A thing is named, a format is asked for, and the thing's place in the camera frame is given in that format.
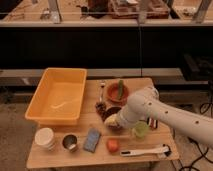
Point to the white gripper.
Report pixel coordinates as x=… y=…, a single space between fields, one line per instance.
x=111 y=121

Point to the red apple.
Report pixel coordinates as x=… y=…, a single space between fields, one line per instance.
x=112 y=145

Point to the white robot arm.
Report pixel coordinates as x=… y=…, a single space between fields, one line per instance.
x=145 y=103

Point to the yellow plastic tray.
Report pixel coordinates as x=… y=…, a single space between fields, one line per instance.
x=58 y=97

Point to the dark purple bowl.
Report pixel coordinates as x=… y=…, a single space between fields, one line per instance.
x=110 y=111

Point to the brown pine cone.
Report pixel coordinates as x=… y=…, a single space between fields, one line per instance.
x=100 y=108

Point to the small green cup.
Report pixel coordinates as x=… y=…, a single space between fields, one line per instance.
x=140 y=129

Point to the blue sponge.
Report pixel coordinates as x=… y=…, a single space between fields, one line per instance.
x=92 y=140

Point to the orange clay bowl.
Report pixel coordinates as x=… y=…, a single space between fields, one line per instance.
x=112 y=93

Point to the wooden table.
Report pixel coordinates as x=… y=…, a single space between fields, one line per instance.
x=60 y=157

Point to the striped black red block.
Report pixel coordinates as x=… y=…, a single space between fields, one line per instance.
x=153 y=124

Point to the green pepper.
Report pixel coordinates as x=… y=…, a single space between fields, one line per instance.
x=120 y=89

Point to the metal cup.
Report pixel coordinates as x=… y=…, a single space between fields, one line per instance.
x=70 y=142

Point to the white paper cup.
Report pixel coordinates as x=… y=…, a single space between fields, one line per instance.
x=45 y=138

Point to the white handled brush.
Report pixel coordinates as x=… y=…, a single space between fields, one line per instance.
x=160 y=150

